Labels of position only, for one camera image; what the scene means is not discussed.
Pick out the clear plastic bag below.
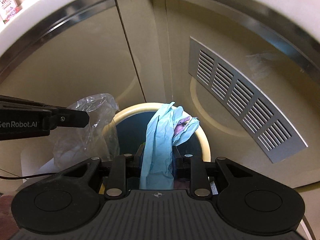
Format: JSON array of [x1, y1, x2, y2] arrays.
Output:
[[53, 93, 120, 170]]

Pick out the pink labelled box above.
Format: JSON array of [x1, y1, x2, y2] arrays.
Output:
[[0, 0, 20, 24]]

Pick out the cream round trash bin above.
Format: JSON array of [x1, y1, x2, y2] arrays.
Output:
[[113, 102, 211, 162]]

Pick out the grey cabinet vent grille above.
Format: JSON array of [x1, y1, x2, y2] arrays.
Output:
[[189, 38, 308, 163]]

